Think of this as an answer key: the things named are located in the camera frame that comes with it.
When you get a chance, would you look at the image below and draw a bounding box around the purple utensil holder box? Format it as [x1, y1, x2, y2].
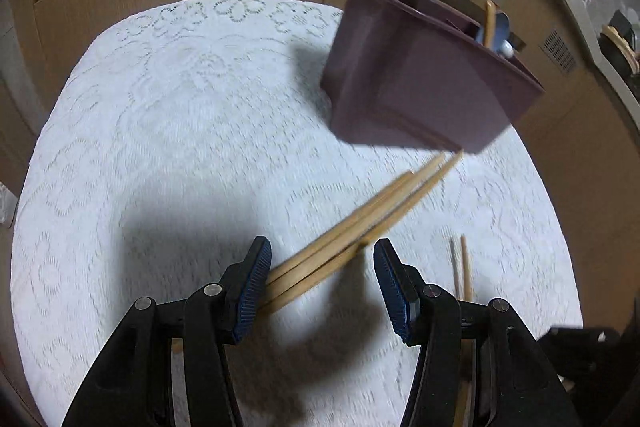
[320, 0, 546, 155]

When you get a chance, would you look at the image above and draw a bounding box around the beige round steamer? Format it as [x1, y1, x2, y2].
[601, 24, 640, 74]

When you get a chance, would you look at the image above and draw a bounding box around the wooden chopstick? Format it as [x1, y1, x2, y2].
[259, 150, 463, 314]
[265, 172, 416, 284]
[459, 234, 475, 303]
[262, 153, 447, 300]

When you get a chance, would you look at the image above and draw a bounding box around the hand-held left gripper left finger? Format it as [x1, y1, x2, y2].
[62, 236, 273, 427]

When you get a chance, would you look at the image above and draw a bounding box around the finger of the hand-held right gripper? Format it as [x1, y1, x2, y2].
[537, 326, 623, 380]

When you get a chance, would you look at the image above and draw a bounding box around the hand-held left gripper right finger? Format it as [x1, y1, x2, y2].
[372, 238, 581, 427]

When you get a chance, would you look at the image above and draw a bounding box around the white lace tablecloth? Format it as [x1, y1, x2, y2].
[10, 0, 583, 427]

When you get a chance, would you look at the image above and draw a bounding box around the brown wooden spoon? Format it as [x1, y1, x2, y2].
[481, 0, 497, 48]

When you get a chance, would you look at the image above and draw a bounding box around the black pot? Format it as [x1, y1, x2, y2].
[599, 9, 640, 80]

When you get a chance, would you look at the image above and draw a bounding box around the short grey vent grille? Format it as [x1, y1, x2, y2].
[541, 27, 579, 74]

